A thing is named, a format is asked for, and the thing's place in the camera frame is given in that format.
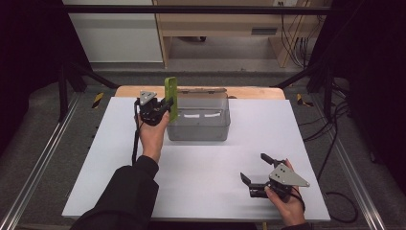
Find left hand-held gripper cable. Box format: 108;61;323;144
131;98;142;167

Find black horizontal frame bar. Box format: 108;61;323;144
61;4;333;15

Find right hand-held gripper cable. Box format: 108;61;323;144
290;186;307;215

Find yellow black tape mark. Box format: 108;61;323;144
295;92;315;108
91;91;105;109

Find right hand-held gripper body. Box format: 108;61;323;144
248;162;311;203

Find light wooden desk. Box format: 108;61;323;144
152;0;326;69

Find transparent grey storage box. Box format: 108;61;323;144
166;87;232;143

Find aluminium floor rail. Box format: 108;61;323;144
309;95;388;230
0;91;82;230

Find black cable bundle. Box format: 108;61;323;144
279;1;313;69

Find black metal stand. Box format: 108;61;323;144
56;59;120;123
270;59;335;123

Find person's left hand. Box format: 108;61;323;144
135;110;171;165

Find black floor cables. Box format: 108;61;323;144
298;79;352;180

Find looped black floor cable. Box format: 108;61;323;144
321;190;360;224

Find black curtain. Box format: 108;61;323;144
305;0;406;188
0;0;94;155

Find person's right hand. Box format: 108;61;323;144
263;158;306;227

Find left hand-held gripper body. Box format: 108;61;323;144
135;90;170;127

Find hand-held gripper cable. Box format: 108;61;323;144
290;186;307;215
131;98;142;167

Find green phone case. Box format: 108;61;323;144
164;76;179;124

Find white cabinet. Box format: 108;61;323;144
62;0;164;63

